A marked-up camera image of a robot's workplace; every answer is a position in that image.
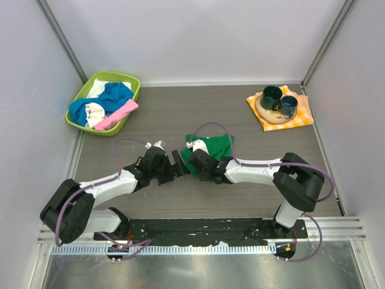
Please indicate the dark blue mug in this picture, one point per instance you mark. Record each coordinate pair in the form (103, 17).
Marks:
(288, 106)

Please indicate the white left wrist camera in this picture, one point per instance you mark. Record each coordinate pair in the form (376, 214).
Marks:
(159, 144)

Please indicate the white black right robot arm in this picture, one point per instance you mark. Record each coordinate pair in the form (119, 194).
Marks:
(298, 182)

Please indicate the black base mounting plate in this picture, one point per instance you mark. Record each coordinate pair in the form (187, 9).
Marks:
(206, 232)

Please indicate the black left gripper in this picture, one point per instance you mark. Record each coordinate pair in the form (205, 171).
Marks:
(169, 176)

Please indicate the pink t shirt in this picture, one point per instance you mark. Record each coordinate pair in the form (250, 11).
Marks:
(117, 116)

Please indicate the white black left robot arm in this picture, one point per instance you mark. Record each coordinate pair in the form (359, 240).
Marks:
(72, 210)

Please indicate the dark green mug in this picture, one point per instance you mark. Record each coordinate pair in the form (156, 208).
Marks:
(271, 98)

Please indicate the orange checkered cloth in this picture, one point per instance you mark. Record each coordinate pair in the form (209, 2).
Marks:
(303, 117)

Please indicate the lime green plastic basin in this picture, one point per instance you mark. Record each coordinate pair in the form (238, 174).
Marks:
(108, 77)

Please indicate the white t shirt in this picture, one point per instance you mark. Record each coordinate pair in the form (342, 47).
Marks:
(95, 113)

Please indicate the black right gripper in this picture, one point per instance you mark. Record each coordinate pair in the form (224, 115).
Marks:
(201, 176)

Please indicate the blue t shirt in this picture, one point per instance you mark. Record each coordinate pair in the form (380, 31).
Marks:
(108, 98)

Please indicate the beige ceramic plate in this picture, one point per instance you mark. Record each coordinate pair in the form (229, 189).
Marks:
(271, 116)

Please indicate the green t shirt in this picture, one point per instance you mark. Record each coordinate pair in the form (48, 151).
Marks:
(218, 147)

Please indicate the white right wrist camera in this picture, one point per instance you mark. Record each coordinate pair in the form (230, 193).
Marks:
(195, 145)

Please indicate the white slotted cable duct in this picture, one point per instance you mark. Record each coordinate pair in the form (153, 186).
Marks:
(110, 249)

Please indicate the aluminium frame rail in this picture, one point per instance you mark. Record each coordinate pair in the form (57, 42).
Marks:
(332, 228)

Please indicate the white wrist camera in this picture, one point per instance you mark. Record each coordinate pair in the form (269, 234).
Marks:
(195, 145)
(159, 144)

